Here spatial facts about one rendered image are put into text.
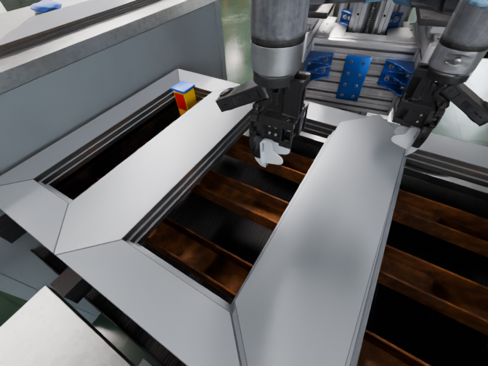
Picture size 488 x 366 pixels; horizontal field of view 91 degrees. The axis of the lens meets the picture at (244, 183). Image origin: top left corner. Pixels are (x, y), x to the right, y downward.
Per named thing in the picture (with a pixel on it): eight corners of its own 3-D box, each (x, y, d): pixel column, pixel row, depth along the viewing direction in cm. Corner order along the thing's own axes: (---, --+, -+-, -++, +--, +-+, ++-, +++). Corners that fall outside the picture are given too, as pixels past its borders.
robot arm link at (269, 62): (240, 43, 33) (266, 25, 37) (242, 77, 36) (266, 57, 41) (292, 51, 30) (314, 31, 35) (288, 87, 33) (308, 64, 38)
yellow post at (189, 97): (195, 139, 96) (184, 94, 81) (186, 136, 97) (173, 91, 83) (203, 132, 98) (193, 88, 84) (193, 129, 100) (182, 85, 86)
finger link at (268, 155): (278, 182, 50) (282, 148, 43) (253, 173, 52) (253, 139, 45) (284, 173, 51) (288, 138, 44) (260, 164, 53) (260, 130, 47)
